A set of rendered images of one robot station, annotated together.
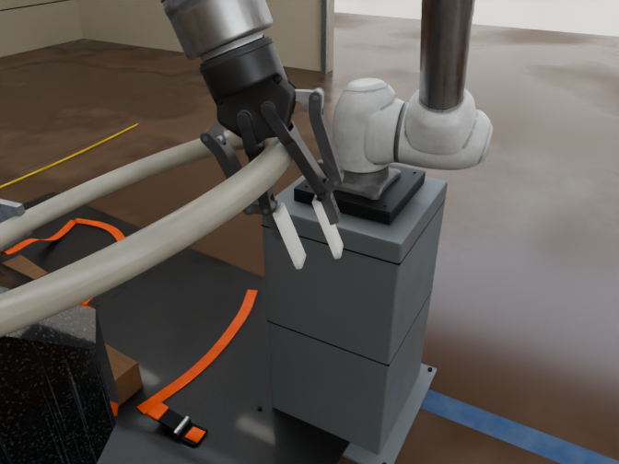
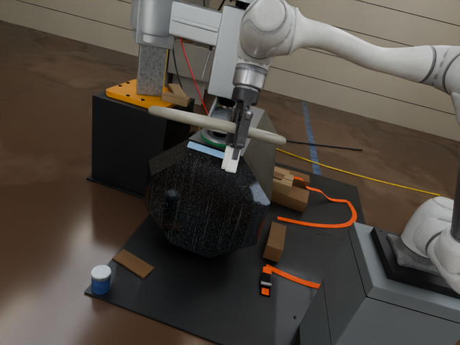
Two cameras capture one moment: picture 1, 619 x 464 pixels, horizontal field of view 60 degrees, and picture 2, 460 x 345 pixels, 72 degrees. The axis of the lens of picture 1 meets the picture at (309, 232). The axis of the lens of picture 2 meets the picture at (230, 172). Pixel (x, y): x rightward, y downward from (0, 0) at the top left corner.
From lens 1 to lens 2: 0.75 m
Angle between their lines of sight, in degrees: 55
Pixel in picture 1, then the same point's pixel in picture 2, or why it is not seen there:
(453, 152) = (450, 272)
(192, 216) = (185, 113)
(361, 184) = (402, 252)
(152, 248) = (173, 113)
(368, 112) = (429, 215)
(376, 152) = (417, 239)
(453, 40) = not seen: outside the picture
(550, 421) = not seen: outside the picture
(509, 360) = not seen: outside the picture
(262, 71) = (238, 96)
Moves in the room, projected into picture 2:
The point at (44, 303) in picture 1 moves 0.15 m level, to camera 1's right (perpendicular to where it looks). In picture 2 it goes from (155, 110) to (163, 131)
